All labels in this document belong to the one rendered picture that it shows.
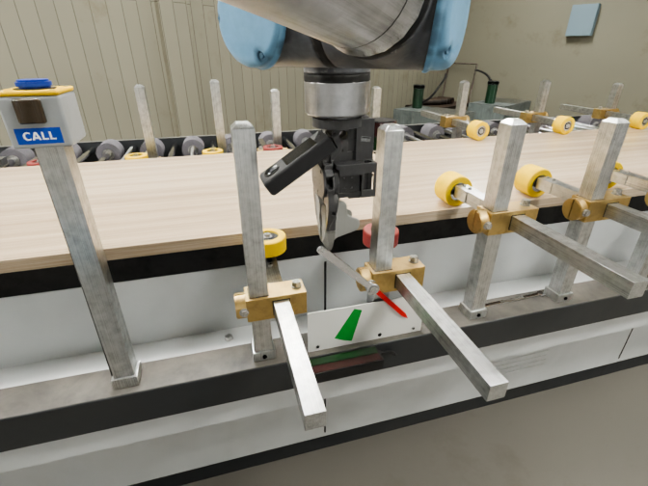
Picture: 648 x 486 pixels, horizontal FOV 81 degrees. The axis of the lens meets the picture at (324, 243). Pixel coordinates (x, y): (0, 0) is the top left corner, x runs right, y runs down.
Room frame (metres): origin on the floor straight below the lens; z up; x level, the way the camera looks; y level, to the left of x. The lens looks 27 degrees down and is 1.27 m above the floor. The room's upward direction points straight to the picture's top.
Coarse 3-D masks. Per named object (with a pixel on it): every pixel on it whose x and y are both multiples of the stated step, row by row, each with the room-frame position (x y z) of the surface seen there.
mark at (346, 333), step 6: (354, 312) 0.63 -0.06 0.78; (360, 312) 0.63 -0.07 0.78; (348, 318) 0.63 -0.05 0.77; (354, 318) 0.63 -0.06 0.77; (348, 324) 0.63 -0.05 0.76; (354, 324) 0.63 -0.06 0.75; (342, 330) 0.62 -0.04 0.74; (348, 330) 0.63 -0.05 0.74; (354, 330) 0.63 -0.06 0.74; (336, 336) 0.62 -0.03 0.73; (342, 336) 0.62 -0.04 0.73; (348, 336) 0.63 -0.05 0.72
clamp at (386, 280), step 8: (408, 256) 0.71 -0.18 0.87; (368, 264) 0.68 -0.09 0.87; (392, 264) 0.68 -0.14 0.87; (400, 264) 0.68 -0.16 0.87; (408, 264) 0.68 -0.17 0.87; (416, 264) 0.68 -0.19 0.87; (360, 272) 0.65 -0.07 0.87; (368, 272) 0.65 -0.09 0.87; (376, 272) 0.65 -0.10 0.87; (384, 272) 0.65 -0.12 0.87; (392, 272) 0.65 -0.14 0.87; (400, 272) 0.66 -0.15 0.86; (408, 272) 0.66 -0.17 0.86; (416, 272) 0.67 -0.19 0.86; (368, 280) 0.64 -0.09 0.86; (376, 280) 0.64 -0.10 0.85; (384, 280) 0.65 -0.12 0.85; (392, 280) 0.65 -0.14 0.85; (360, 288) 0.65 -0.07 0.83; (384, 288) 0.65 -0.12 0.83; (392, 288) 0.65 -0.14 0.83
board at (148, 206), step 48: (432, 144) 1.65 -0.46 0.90; (480, 144) 1.65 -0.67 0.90; (528, 144) 1.65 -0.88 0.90; (576, 144) 1.65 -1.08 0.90; (624, 144) 1.65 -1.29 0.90; (0, 192) 1.03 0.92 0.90; (48, 192) 1.03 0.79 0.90; (96, 192) 1.03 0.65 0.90; (144, 192) 1.03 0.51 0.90; (192, 192) 1.03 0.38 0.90; (288, 192) 1.03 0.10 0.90; (432, 192) 1.03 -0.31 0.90; (624, 192) 1.06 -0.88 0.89; (0, 240) 0.73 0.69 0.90; (48, 240) 0.73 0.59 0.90; (144, 240) 0.73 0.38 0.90; (192, 240) 0.74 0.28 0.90; (240, 240) 0.76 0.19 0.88
